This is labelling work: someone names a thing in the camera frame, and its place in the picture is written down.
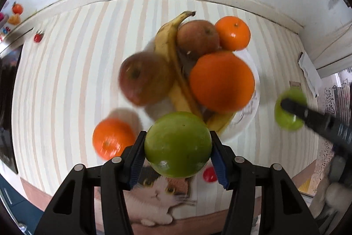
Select large orange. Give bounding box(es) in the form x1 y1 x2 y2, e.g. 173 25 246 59
189 51 255 114

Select white floral plate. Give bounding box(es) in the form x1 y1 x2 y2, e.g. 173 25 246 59
143 39 261 142

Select cat print mat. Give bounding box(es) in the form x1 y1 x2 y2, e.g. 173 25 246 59
93 160 262 235

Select green apple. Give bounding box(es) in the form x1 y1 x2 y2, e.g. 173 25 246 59
144 111 212 178
274 88 309 132

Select short yellow banana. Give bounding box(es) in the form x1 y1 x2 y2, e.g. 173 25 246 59
206 113 236 134

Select white folded paper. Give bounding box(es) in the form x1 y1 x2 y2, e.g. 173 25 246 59
298 52 322 98

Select long spotted banana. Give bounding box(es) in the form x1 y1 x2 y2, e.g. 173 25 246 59
154 11 203 120

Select small red tomato magnet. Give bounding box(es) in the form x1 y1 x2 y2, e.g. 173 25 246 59
33 31 44 43

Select brown label patch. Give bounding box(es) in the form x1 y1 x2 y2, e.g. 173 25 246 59
289 81 302 89

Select small mandarin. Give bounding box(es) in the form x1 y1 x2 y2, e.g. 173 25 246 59
92 117 137 160
215 16 251 51

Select red brown apple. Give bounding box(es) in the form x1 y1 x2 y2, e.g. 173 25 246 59
118 51 175 106

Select dark brown apple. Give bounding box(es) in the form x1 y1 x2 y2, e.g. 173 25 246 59
177 20 220 59

